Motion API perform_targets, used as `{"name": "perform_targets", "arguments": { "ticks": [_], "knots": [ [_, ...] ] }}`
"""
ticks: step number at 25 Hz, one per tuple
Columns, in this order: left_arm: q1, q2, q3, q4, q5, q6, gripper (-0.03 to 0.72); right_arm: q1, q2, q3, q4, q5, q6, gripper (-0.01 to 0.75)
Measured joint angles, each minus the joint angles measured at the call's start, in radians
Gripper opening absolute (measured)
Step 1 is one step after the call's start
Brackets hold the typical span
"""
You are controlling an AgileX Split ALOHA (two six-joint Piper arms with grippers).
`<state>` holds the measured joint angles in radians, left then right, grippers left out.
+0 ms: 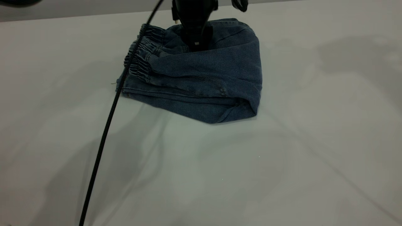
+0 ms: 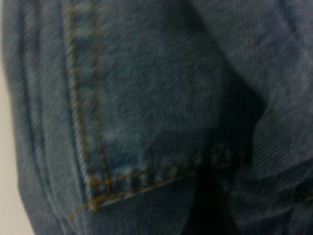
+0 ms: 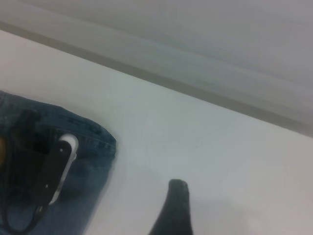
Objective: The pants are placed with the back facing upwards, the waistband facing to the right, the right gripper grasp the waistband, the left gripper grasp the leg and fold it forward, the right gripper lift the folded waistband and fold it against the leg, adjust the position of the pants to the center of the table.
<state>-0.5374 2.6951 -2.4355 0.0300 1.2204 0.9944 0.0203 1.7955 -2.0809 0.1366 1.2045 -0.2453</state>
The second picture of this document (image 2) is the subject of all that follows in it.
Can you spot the blue denim shorts basketball print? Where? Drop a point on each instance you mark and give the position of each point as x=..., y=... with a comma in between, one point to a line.
x=146, y=98

